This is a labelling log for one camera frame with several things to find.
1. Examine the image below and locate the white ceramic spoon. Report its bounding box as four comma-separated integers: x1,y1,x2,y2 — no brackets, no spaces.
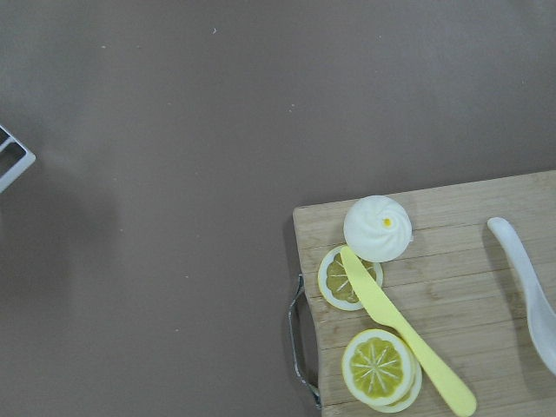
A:
486,217,555,374

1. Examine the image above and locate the lemon slice near bun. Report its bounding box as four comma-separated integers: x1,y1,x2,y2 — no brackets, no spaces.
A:
317,245,363,311

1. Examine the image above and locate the white steamed bun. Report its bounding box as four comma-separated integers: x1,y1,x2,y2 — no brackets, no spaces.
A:
343,195,413,262

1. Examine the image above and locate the yellow plastic knife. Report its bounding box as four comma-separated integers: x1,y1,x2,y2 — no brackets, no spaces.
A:
341,246,477,416

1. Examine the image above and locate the bamboo cutting board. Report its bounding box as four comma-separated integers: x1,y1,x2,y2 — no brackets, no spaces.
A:
293,171,555,416

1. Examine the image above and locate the top stacked lemon slice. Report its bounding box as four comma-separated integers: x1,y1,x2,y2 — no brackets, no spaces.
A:
341,329,415,407

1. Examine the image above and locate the stacked lemon slice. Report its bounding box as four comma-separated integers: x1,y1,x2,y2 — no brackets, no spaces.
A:
369,361,422,414
341,329,415,407

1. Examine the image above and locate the bottom stacked lemon slice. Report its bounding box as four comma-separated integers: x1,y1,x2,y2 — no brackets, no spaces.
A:
369,361,422,414

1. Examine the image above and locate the metal cutting board handle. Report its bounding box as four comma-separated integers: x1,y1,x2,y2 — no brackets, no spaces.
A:
286,273,322,411

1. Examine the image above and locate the white metal frame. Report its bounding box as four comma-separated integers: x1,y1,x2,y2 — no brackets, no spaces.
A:
0,126,36,192

